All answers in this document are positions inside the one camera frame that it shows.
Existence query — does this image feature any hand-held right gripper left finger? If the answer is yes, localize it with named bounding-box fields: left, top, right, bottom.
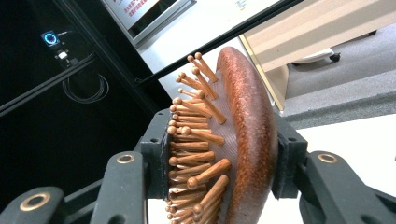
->
left=89, top=108, right=172, bottom=224

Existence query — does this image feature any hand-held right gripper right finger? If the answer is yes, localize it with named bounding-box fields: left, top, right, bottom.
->
left=271, top=112, right=396, bottom=224

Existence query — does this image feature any brown wooden paddle hairbrush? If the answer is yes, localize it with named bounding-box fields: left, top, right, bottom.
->
left=163, top=46, right=280, bottom=224

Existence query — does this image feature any white chair base with castor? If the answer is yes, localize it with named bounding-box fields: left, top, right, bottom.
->
left=291, top=47, right=342, bottom=66

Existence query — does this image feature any small white connector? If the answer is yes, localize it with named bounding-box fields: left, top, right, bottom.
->
left=55, top=49, right=71, bottom=63

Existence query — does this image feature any light wooden desk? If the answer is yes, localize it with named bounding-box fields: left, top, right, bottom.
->
left=238, top=0, right=396, bottom=112

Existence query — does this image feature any grey framed display screen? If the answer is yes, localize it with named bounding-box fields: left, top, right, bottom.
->
left=100, top=0, right=198, bottom=49

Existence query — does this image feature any white cabinet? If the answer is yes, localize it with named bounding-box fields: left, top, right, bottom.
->
left=135, top=0, right=283, bottom=105

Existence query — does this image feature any coiled black cable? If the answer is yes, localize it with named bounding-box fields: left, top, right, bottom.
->
left=61, top=72, right=110, bottom=105

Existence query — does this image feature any black metal frame rail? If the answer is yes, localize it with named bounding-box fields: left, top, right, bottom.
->
left=0, top=52, right=98, bottom=119

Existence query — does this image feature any black metal frame post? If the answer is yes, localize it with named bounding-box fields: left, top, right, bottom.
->
left=51, top=0, right=164, bottom=118

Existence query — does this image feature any small device with blue ring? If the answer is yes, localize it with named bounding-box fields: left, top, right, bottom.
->
left=39, top=29, right=61, bottom=48

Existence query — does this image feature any black metal frame crossbar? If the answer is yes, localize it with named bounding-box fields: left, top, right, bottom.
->
left=136, top=0, right=304, bottom=87

